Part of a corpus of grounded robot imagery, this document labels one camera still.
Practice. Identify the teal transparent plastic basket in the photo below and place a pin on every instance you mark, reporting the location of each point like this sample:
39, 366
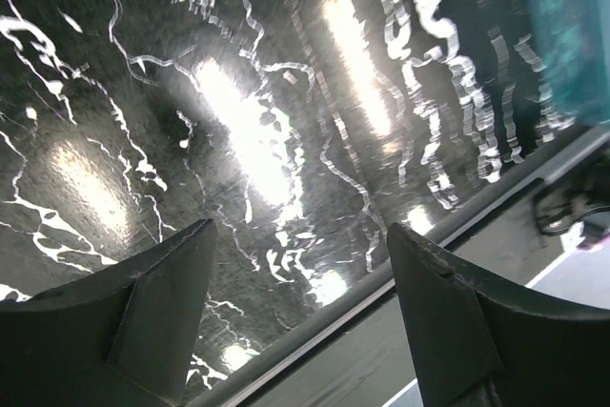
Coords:
573, 41

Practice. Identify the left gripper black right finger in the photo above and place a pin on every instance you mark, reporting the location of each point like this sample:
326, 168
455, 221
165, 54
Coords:
479, 339

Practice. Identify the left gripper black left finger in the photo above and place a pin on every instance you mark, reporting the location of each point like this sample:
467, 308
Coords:
122, 336

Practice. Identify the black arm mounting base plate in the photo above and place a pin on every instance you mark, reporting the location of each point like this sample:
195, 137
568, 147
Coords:
377, 299

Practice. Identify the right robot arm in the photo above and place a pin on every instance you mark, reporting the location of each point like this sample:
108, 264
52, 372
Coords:
581, 197

